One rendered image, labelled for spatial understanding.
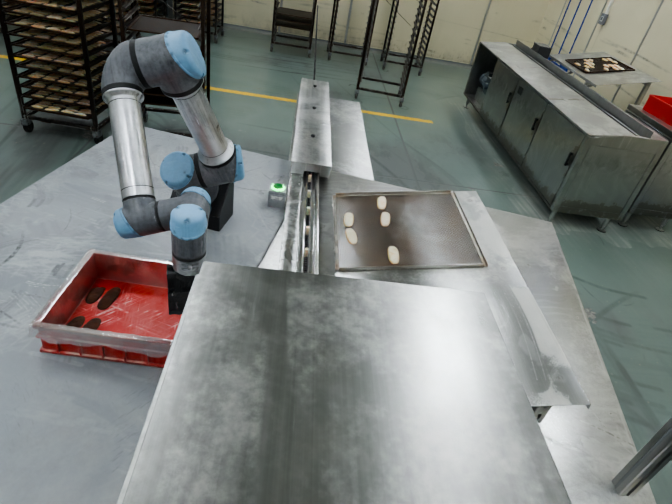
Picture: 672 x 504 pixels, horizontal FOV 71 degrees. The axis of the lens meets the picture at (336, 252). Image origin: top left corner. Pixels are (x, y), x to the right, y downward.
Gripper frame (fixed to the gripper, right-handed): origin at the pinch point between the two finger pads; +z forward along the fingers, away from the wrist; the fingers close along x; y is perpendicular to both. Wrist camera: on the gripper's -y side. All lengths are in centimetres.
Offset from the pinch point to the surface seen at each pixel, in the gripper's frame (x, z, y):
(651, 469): 58, -3, -95
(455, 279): -8, -4, -79
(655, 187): -167, 49, -370
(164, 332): -7.5, 8.5, 9.0
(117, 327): -10.8, 8.5, 21.1
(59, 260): -42, 9, 40
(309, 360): 47, -39, -13
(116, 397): 12.2, 8.9, 19.7
